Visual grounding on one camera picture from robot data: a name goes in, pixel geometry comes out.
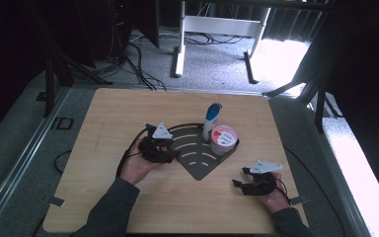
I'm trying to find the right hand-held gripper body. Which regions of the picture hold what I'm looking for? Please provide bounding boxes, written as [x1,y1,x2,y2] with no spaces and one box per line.
[249,160,283,197]

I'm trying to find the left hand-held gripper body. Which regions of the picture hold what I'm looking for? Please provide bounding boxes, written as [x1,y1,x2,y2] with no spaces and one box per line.
[138,121,174,164]

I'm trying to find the pink bottle with blue cap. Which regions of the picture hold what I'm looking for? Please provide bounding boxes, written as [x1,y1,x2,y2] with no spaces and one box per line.
[144,122,159,137]

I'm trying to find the black fan-shaped corner rack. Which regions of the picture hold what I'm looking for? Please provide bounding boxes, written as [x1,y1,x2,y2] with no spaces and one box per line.
[167,122,241,183]

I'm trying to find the pink round tub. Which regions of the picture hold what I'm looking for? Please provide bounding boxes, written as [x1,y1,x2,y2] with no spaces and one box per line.
[209,124,239,158]

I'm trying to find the white tube with blue cap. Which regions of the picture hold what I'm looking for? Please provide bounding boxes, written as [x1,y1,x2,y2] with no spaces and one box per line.
[201,102,224,143]

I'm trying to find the person's right hand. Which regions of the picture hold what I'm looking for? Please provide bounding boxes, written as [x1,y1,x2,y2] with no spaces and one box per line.
[261,173,292,214]

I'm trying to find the person's left hand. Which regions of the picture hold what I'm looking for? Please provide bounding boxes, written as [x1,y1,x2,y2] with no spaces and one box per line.
[120,137,159,187]

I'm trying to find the grey tape piece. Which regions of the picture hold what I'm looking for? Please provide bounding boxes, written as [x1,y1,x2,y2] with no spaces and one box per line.
[290,196,311,205]
[41,195,66,208]

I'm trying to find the black metal stand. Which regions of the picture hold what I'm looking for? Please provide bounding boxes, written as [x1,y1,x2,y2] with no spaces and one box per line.
[26,0,114,119]
[262,33,343,133]

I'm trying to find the black computer tower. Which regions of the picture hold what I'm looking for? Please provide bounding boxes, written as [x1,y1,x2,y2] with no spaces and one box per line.
[92,0,133,62]

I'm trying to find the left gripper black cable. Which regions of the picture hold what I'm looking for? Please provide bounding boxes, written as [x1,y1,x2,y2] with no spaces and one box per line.
[115,127,149,181]

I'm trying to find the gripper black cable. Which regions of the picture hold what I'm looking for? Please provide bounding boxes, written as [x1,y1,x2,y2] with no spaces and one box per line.
[275,145,347,237]
[115,127,149,181]

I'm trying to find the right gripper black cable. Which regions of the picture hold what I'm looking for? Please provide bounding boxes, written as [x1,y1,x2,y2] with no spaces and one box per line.
[275,145,347,237]

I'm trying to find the bundle of black floor cables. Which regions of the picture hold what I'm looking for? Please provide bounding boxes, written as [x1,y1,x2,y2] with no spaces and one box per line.
[123,41,168,92]

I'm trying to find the grey metal rail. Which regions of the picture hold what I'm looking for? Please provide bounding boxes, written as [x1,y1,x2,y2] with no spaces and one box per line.
[0,86,72,237]
[304,101,373,237]

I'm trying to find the black cable loop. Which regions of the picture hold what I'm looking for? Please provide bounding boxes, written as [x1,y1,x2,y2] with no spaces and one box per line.
[53,149,74,175]

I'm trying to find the black rectangular floor bracket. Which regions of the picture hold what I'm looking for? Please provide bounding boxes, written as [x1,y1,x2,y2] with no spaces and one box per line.
[50,116,75,131]

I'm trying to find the black cables under desk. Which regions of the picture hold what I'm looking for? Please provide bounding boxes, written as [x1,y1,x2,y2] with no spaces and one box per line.
[184,31,247,46]

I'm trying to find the white desk frame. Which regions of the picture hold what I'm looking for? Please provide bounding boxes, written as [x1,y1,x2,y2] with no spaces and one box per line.
[170,0,272,85]

